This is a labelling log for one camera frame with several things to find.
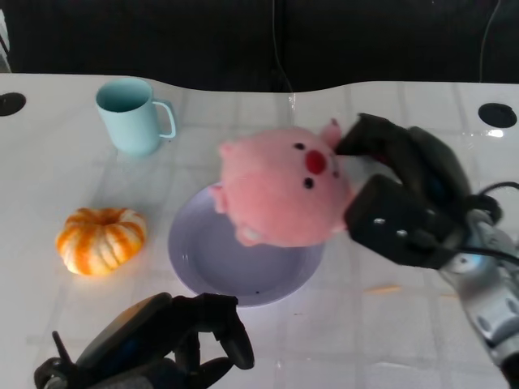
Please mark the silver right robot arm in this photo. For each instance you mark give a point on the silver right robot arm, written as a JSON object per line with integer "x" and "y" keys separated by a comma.
{"x": 490, "y": 283}

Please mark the orange striped pumpkin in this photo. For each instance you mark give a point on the orange striped pumpkin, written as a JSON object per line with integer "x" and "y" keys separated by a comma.
{"x": 100, "y": 241}

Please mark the light blue mug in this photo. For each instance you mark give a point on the light blue mug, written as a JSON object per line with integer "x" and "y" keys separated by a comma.
{"x": 129, "y": 117}

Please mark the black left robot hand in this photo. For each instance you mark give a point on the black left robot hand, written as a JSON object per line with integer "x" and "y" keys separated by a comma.
{"x": 162, "y": 336}

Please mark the pink plush doll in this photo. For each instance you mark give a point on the pink plush doll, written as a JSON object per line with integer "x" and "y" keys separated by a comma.
{"x": 284, "y": 186}

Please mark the lavender plastic plate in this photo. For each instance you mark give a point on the lavender plastic plate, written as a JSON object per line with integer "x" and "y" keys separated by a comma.
{"x": 243, "y": 271}

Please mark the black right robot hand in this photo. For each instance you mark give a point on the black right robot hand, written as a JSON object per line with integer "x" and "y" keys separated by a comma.
{"x": 405, "y": 198}

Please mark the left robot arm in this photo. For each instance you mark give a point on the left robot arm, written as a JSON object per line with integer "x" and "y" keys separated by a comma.
{"x": 129, "y": 379}

